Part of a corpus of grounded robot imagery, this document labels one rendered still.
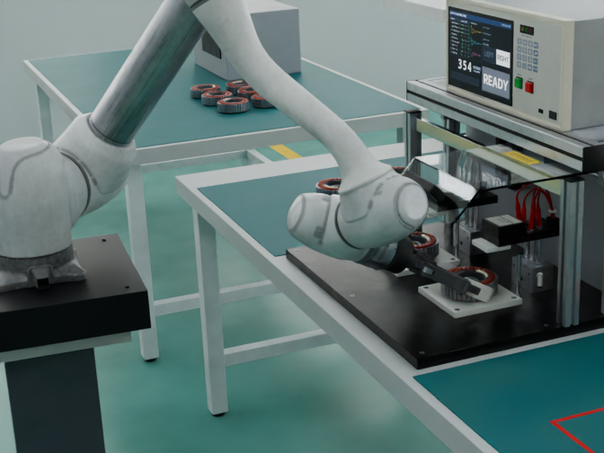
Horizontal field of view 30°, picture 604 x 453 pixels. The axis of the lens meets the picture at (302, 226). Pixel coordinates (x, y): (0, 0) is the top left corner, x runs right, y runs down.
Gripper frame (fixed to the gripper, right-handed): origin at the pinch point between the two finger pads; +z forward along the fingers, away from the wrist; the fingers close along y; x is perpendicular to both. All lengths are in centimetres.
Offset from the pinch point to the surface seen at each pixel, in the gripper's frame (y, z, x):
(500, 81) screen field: -10.7, -6.8, 38.6
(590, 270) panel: 4.8, 22.2, 12.3
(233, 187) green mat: -102, -10, -12
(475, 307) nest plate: 7.3, -0.9, -3.1
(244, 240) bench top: -62, -19, -18
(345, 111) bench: -170, 46, 19
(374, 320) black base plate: 1.2, -16.6, -13.4
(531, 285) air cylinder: 3.7, 11.6, 4.8
